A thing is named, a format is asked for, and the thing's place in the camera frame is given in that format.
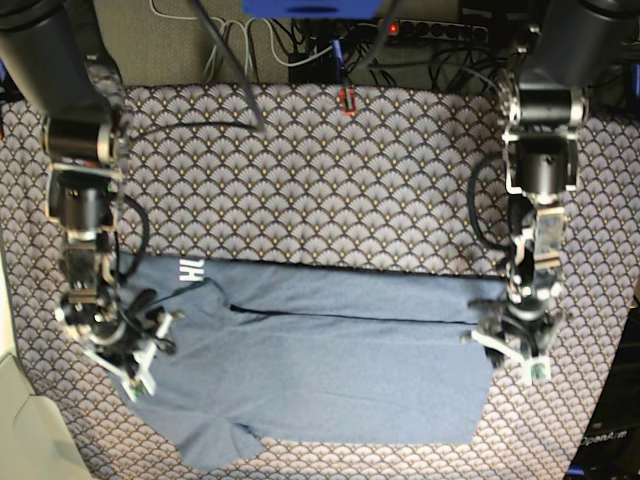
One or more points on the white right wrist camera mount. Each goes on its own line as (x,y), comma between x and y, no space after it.
(129,351)

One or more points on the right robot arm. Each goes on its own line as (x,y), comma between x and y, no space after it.
(105,231)

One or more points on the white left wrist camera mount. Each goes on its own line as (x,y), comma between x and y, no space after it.
(534,368)

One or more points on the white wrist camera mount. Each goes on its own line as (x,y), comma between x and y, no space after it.
(129,351)
(534,368)

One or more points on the black power strip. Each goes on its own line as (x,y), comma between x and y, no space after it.
(438,30)

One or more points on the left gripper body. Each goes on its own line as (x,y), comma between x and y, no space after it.
(528,326)

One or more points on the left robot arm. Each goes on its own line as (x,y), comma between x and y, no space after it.
(543,96)

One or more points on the blue T-shirt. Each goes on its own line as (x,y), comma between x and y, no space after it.
(311,355)

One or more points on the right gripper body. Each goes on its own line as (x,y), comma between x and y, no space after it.
(101,317)

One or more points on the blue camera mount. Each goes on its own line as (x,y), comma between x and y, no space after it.
(310,9)

